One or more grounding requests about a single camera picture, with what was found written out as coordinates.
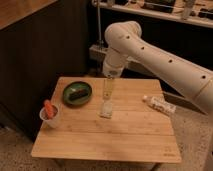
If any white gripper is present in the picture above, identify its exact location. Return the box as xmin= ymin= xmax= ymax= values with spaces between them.
xmin=103 ymin=63 xmax=121 ymax=100

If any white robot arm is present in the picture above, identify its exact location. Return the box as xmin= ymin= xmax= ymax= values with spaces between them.
xmin=103 ymin=21 xmax=213 ymax=115

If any white sponge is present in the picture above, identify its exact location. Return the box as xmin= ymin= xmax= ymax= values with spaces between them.
xmin=100 ymin=101 xmax=113 ymax=118

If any dark eraser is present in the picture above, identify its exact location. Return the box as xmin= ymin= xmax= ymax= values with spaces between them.
xmin=69 ymin=89 xmax=88 ymax=100

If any green bowl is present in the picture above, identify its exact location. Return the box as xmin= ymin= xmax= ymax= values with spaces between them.
xmin=62 ymin=81 xmax=92 ymax=106

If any wooden folding table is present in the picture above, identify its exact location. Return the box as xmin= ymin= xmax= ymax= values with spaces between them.
xmin=31 ymin=77 xmax=181 ymax=163

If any metal vertical pole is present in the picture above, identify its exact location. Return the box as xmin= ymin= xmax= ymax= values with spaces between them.
xmin=97 ymin=0 xmax=103 ymax=49

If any white plastic bottle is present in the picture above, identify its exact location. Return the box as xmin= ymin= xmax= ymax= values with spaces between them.
xmin=142 ymin=95 xmax=176 ymax=116

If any orange carrot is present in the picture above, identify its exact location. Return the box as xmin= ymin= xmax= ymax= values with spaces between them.
xmin=44 ymin=100 xmax=55 ymax=119

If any white plastic cup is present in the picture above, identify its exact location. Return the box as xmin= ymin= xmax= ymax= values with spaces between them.
xmin=39 ymin=106 xmax=60 ymax=128

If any white shelf with clutter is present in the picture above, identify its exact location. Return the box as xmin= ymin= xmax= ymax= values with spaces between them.
xmin=91 ymin=0 xmax=213 ymax=29

